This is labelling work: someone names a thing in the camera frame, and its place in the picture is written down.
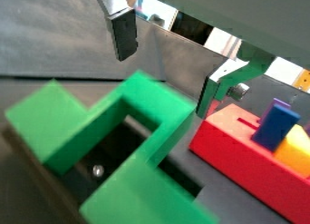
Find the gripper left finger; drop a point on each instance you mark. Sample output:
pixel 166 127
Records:
pixel 122 25

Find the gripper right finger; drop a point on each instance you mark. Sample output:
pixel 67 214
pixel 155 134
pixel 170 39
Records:
pixel 225 81

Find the green U-shaped block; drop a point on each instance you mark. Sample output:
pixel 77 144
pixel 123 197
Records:
pixel 147 191

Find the red base board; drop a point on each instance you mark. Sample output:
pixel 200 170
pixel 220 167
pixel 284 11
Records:
pixel 224 144

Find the yellow long bar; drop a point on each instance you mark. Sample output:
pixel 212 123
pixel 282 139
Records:
pixel 293 151

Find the purple right front post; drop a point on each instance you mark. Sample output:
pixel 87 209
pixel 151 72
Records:
pixel 274 102

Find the dark blue right rear post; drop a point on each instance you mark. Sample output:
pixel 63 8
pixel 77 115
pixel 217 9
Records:
pixel 274 127

